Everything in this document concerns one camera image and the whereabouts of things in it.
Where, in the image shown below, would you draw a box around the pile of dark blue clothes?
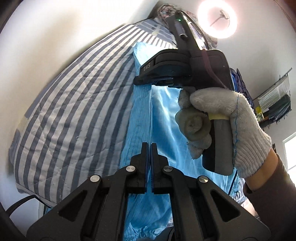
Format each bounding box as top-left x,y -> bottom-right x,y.
229,67 -> 255,109

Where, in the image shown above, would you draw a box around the light blue garment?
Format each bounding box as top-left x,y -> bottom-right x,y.
119,42 -> 246,241

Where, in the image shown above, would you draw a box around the blue white striped blanket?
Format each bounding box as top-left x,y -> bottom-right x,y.
9,18 -> 182,209

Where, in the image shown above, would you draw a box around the person's right forearm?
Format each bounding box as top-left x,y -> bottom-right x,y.
242,148 -> 296,224

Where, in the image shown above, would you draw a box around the person's right hand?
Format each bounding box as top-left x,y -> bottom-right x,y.
175,89 -> 273,178

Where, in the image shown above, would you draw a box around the black cable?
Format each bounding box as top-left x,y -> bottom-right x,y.
5,194 -> 48,216

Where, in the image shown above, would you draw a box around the ring light phone mount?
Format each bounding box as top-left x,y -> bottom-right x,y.
209,9 -> 230,27

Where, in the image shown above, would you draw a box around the window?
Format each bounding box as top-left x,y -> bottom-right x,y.
282,133 -> 296,172

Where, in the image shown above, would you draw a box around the black clothes rack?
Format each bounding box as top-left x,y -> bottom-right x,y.
252,68 -> 292,128

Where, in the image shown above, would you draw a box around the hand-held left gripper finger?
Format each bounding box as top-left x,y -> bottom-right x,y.
151,143 -> 271,241
26,142 -> 151,241

